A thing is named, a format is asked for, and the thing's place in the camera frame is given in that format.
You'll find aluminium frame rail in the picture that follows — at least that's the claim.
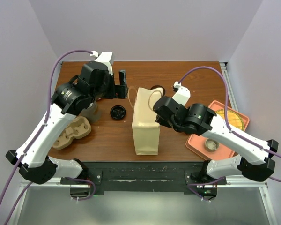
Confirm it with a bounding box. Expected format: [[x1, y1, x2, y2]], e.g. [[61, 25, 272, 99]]
[[30, 169, 267, 192]]

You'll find grey straw holder cup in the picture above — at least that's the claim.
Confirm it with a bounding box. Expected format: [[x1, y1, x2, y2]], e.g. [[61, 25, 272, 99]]
[[80, 102, 102, 124]]

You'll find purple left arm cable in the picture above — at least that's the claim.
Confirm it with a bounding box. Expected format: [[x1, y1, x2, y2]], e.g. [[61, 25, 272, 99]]
[[0, 49, 98, 225]]

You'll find small grey sugar bowl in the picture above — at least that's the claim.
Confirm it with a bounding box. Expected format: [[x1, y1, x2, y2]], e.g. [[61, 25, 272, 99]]
[[204, 138, 220, 152]]

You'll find yellow paper bag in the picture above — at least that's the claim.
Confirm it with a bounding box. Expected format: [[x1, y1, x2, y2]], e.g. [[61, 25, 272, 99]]
[[127, 86, 163, 155]]

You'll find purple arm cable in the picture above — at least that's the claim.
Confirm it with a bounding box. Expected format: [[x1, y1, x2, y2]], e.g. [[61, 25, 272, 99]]
[[0, 49, 98, 225], [173, 66, 281, 202]]

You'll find brown pulp cup carrier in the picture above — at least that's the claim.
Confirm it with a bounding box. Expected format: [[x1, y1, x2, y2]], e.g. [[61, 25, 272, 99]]
[[52, 116, 91, 150]]

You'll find yellow woven coaster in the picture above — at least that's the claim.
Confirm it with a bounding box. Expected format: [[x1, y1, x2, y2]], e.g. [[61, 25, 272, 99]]
[[215, 109, 244, 131]]

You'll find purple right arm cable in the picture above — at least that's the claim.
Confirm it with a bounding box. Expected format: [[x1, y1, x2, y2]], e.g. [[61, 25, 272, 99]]
[[173, 66, 281, 202]]

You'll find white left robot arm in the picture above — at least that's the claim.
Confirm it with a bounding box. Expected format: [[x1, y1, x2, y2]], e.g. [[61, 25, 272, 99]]
[[6, 61, 128, 184]]

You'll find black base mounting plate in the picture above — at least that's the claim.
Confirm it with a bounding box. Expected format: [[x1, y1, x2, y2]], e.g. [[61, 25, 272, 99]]
[[61, 162, 227, 198]]

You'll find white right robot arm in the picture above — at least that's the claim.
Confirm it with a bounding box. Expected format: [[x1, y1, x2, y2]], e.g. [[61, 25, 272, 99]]
[[153, 96, 278, 184]]

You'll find salmon pink tray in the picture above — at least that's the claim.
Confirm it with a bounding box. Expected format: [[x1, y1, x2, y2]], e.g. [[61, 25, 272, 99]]
[[185, 100, 251, 162]]

